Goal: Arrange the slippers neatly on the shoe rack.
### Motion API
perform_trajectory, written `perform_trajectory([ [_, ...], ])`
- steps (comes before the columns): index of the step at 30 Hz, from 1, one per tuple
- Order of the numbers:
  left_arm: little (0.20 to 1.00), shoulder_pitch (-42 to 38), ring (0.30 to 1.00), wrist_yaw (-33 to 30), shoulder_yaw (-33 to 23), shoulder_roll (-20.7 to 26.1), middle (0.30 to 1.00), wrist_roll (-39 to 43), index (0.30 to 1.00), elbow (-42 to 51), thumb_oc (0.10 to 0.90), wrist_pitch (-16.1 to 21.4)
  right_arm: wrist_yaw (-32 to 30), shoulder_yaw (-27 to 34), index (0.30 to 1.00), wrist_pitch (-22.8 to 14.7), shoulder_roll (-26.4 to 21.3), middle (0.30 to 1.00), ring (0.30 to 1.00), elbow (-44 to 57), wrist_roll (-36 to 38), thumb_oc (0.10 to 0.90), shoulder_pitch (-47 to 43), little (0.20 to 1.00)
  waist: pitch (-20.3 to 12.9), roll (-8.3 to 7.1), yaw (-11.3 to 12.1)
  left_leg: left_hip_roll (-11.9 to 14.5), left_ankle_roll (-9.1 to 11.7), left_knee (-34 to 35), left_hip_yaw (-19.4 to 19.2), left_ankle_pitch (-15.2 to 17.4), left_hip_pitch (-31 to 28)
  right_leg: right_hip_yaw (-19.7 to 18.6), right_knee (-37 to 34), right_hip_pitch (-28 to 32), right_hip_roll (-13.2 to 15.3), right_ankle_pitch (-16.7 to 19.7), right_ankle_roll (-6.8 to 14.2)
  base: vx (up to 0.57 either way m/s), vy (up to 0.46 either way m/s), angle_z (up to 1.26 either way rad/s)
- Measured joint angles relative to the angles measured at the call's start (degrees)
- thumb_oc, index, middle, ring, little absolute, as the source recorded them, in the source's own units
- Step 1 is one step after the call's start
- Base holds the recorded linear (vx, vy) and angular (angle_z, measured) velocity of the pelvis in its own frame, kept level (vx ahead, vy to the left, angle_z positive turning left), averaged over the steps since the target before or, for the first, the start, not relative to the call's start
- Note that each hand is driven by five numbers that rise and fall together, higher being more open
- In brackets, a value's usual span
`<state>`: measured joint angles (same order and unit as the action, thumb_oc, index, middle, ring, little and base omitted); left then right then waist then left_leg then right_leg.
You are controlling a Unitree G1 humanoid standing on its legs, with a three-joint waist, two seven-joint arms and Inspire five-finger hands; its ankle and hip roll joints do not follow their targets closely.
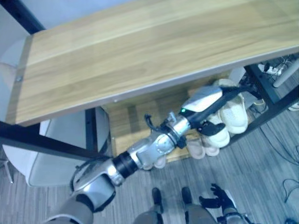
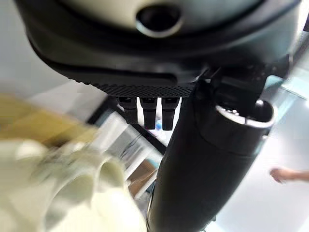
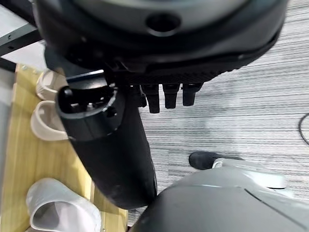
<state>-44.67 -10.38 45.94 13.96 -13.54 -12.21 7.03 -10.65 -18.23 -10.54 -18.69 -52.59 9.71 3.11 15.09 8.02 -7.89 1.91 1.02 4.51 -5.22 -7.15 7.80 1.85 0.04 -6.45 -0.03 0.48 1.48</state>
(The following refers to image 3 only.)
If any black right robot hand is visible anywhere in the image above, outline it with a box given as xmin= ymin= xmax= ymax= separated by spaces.
xmin=31 ymin=0 xmax=290 ymax=210

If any bamboo shoe rack shelf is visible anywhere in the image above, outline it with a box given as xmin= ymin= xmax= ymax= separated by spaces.
xmin=7 ymin=63 xmax=128 ymax=232

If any beige slipper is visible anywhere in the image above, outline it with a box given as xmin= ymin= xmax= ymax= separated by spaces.
xmin=30 ymin=100 xmax=71 ymax=142
xmin=35 ymin=70 xmax=70 ymax=100

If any dark robot foot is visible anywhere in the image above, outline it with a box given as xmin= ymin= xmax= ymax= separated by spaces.
xmin=188 ymin=151 xmax=245 ymax=171

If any white slipper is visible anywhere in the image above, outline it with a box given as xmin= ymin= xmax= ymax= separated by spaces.
xmin=26 ymin=178 xmax=103 ymax=232

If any silver robot leg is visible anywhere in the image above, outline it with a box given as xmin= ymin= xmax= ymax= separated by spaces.
xmin=130 ymin=157 xmax=309 ymax=232

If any black floor cable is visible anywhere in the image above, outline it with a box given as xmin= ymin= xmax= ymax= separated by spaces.
xmin=297 ymin=115 xmax=309 ymax=146

